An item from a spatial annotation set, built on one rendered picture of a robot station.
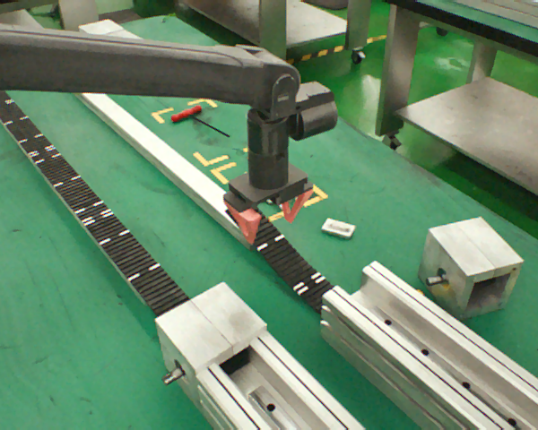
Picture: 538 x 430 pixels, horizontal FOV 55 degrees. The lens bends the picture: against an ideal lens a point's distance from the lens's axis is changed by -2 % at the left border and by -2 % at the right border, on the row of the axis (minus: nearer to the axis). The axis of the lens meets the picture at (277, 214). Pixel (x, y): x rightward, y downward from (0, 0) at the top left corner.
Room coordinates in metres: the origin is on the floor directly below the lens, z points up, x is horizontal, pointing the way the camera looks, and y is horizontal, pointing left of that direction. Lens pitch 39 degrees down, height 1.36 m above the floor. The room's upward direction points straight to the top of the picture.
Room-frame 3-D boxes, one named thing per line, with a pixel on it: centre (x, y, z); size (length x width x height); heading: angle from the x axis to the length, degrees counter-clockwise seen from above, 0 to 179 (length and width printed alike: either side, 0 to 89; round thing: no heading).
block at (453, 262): (0.54, -0.26, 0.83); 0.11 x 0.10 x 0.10; 108
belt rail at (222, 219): (1.02, 0.33, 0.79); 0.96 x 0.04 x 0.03; 39
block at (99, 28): (1.43, 0.49, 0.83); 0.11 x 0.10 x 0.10; 129
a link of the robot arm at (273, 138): (0.63, 0.01, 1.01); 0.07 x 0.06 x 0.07; 123
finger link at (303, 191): (0.64, -0.01, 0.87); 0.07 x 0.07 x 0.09; 39
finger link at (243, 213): (0.61, 0.03, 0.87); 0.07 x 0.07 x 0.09; 39
